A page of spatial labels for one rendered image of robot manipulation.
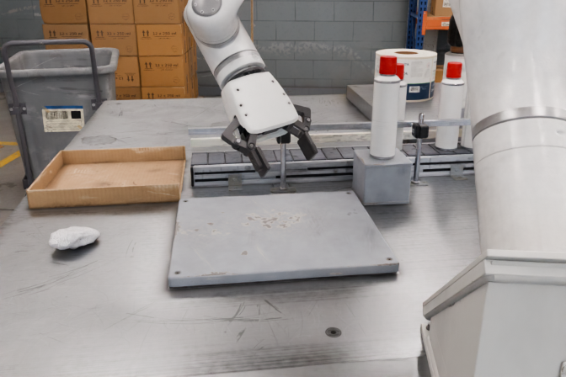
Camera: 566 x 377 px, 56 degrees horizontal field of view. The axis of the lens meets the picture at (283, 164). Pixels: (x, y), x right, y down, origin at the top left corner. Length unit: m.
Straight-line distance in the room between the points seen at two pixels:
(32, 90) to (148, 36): 1.55
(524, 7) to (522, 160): 0.18
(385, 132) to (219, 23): 0.43
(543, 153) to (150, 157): 0.97
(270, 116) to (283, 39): 4.94
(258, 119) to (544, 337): 0.51
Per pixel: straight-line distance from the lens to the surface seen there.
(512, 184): 0.64
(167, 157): 1.37
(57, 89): 3.15
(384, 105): 1.08
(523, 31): 0.70
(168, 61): 4.49
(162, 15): 4.45
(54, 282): 0.91
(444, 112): 1.30
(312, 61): 5.80
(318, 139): 1.28
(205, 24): 0.84
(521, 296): 0.49
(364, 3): 5.75
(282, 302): 0.80
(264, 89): 0.87
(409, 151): 1.30
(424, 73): 1.81
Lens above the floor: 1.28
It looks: 20 degrees down
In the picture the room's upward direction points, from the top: straight up
